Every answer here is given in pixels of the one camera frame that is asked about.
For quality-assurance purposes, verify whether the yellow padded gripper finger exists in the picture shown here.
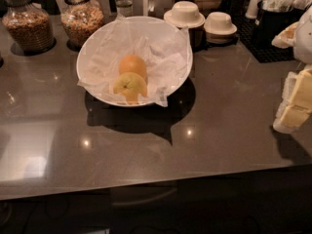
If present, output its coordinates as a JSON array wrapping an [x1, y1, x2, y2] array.
[[271, 22, 298, 49], [272, 69, 312, 135]]

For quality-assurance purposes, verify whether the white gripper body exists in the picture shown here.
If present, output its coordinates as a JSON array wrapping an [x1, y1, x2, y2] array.
[[282, 64, 312, 103]]

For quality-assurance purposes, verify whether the orange fruit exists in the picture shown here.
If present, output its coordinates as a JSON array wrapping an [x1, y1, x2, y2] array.
[[118, 55, 147, 80]]

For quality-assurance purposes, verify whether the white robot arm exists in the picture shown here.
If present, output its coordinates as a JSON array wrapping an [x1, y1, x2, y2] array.
[[272, 7, 312, 134]]

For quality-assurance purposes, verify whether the white bowl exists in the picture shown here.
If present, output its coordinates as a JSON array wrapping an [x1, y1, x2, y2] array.
[[75, 15, 194, 108]]

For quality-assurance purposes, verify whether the black container with packets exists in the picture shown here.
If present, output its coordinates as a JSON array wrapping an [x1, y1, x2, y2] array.
[[253, 0, 311, 47]]

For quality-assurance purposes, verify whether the black rubber mat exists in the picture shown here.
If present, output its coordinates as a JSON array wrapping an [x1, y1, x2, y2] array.
[[232, 16, 294, 63]]

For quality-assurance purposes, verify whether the white pepper mill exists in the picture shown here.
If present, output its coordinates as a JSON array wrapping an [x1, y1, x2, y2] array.
[[245, 0, 261, 20]]

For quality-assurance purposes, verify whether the right upturned white cup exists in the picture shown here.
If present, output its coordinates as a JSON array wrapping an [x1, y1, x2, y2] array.
[[204, 12, 237, 44]]

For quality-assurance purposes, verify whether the upturned white cup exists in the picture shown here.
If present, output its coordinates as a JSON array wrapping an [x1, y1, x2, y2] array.
[[204, 12, 237, 44], [164, 1, 205, 28]]

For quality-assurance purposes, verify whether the left upturned white cup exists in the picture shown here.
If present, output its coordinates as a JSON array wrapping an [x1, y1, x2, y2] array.
[[164, 1, 205, 28]]

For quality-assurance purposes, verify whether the small glass bottle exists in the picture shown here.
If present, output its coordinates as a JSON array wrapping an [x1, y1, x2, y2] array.
[[115, 0, 133, 17]]

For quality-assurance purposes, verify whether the right glass cereal jar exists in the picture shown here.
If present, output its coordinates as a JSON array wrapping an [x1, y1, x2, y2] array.
[[60, 0, 104, 48]]

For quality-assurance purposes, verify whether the glass cereal jar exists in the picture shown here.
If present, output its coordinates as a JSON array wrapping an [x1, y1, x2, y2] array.
[[60, 0, 104, 48], [2, 0, 55, 53]]

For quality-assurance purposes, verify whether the left glass cereal jar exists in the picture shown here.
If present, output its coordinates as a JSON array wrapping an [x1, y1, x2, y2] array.
[[2, 0, 55, 53]]

